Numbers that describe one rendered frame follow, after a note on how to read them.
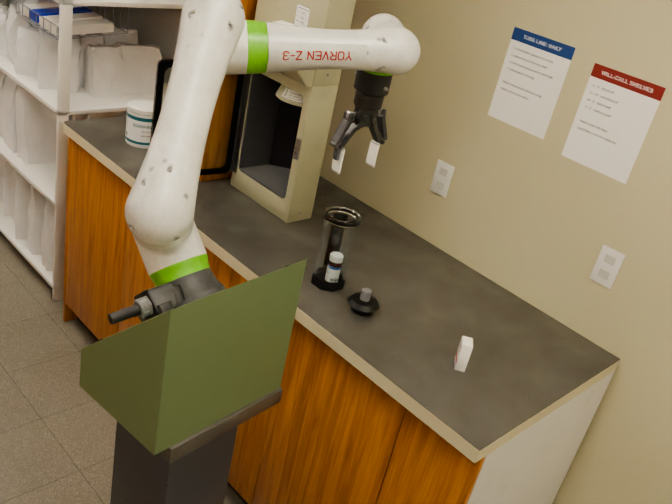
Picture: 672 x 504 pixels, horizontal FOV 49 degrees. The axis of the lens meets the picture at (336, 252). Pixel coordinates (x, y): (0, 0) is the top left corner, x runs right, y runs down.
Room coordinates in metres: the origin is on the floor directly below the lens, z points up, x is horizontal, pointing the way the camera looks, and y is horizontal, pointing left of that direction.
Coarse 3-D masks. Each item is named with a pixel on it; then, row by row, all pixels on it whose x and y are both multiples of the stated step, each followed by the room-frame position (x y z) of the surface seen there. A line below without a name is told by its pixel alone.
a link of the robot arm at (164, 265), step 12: (192, 228) 1.35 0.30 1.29; (192, 240) 1.33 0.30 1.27; (144, 252) 1.30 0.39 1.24; (156, 252) 1.29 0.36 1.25; (168, 252) 1.29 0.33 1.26; (180, 252) 1.30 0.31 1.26; (192, 252) 1.31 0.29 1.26; (204, 252) 1.34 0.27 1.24; (144, 264) 1.31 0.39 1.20; (156, 264) 1.28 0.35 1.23; (168, 264) 1.28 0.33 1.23; (180, 264) 1.29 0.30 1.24; (192, 264) 1.30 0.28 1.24; (204, 264) 1.32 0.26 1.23; (156, 276) 1.28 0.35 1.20; (168, 276) 1.27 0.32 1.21; (180, 276) 1.28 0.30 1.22
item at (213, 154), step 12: (156, 72) 2.18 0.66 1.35; (168, 72) 2.20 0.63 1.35; (228, 84) 2.34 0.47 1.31; (228, 96) 2.35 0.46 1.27; (216, 108) 2.32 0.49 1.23; (228, 108) 2.35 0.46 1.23; (216, 120) 2.33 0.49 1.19; (228, 120) 2.35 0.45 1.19; (216, 132) 2.33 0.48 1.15; (228, 132) 2.36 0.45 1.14; (216, 144) 2.33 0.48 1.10; (204, 156) 2.31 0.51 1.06; (216, 156) 2.34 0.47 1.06; (204, 168) 2.31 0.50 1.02
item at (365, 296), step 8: (368, 288) 1.77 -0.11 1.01; (352, 296) 1.76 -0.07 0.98; (360, 296) 1.76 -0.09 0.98; (368, 296) 1.75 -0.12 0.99; (352, 304) 1.73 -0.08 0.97; (360, 304) 1.73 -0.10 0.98; (368, 304) 1.74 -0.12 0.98; (376, 304) 1.75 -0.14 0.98; (360, 312) 1.72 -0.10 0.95; (368, 312) 1.73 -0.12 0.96
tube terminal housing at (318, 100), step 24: (264, 0) 2.38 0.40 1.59; (288, 0) 2.30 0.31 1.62; (312, 0) 2.24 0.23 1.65; (336, 0) 2.21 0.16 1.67; (312, 24) 2.22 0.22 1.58; (336, 24) 2.23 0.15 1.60; (336, 72) 2.26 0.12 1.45; (312, 96) 2.20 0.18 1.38; (312, 120) 2.21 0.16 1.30; (312, 144) 2.23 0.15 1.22; (240, 168) 2.38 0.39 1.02; (312, 168) 2.24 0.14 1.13; (264, 192) 2.28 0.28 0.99; (288, 192) 2.20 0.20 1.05; (312, 192) 2.26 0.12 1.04; (288, 216) 2.19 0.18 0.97
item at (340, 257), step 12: (336, 216) 1.90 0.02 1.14; (348, 216) 1.90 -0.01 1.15; (360, 216) 1.88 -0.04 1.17; (324, 228) 1.85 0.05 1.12; (336, 228) 1.82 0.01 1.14; (348, 228) 1.83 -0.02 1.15; (324, 240) 1.83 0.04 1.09; (336, 240) 1.82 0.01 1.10; (348, 240) 1.83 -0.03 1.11; (324, 252) 1.83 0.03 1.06; (336, 252) 1.82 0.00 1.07; (348, 252) 1.84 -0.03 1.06; (324, 264) 1.82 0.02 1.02; (336, 264) 1.82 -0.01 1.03; (324, 276) 1.82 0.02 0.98; (336, 276) 1.83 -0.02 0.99
